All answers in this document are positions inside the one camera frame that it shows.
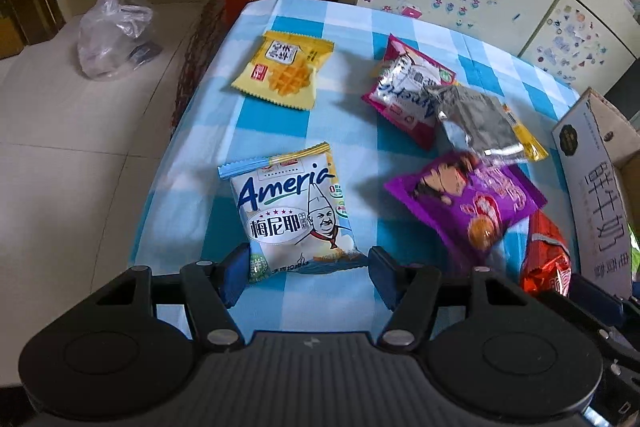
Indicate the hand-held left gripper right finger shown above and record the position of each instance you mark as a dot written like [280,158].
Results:
[381,277]

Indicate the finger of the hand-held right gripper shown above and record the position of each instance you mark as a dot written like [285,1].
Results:
[595,298]

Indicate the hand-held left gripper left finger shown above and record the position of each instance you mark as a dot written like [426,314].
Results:
[235,274]

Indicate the red orange snack packet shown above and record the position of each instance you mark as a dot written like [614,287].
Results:
[545,257]

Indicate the white blue snack packet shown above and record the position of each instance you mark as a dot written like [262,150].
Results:
[295,212]

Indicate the printed cardboard box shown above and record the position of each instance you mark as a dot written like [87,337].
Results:
[595,187]

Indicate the purple snack packet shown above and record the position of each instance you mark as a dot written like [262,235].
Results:
[465,202]

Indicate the shiny yellow snack packet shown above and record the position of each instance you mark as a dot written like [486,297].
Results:
[475,122]

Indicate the pink snack packet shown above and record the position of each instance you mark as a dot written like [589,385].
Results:
[400,82]

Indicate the yellow waffle snack packet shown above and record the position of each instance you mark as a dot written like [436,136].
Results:
[282,69]

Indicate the blue checkered tablecloth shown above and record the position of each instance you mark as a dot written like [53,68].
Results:
[345,132]

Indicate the brown patterned cloth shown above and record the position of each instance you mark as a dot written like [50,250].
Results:
[200,42]

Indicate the clear plastic bag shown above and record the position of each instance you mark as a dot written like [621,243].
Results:
[107,42]

